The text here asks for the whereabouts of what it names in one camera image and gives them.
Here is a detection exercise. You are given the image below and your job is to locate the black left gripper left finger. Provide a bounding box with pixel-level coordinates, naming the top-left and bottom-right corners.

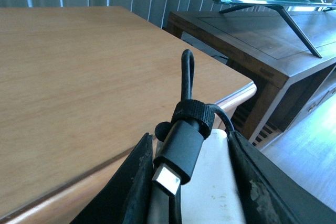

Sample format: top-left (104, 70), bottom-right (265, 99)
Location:
top-left (72, 133), bottom-right (153, 223)

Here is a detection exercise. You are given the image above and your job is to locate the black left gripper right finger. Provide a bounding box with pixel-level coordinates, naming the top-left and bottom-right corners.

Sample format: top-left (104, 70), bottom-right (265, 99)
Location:
top-left (228, 131), bottom-right (335, 223)

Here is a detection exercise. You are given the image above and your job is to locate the white charger with black cable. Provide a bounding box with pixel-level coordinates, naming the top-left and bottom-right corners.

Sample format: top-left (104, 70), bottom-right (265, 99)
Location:
top-left (147, 50), bottom-right (246, 223)

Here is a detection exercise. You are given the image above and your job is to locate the dark wooden tv stand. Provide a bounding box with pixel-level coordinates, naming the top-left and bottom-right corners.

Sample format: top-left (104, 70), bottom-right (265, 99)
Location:
top-left (167, 11), bottom-right (335, 146)

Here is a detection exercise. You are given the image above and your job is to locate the light wooden nightstand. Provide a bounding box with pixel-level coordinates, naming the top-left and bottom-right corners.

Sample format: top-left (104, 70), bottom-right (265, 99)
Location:
top-left (0, 5), bottom-right (257, 224)

